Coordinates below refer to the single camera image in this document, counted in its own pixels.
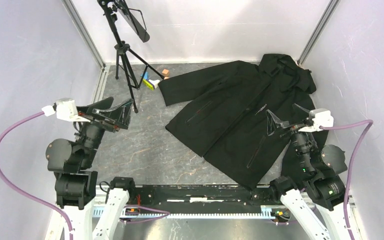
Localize black tripod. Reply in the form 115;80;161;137
97;0;165;99

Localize yellow purple white toy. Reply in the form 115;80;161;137
142;79;161;91

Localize white toothed cable strip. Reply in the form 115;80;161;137
92;207;279;220

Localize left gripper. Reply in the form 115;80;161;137
74;95;134;166

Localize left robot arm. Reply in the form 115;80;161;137
42;97;137;240

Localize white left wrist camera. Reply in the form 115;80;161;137
41;97;80;122

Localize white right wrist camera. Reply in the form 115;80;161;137
298;108;334;133

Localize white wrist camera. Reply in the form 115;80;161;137
41;97;80;122
298;108;334;133

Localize orange cube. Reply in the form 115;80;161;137
161;69;170;77

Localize blue block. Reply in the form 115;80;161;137
141;71;149;81

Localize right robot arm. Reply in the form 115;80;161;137
266;104;354;240

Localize black jacket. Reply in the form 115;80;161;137
158;53;317;190

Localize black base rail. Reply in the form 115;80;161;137
127;184;281;215

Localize black panel on tripod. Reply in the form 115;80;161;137
114;0;150;43

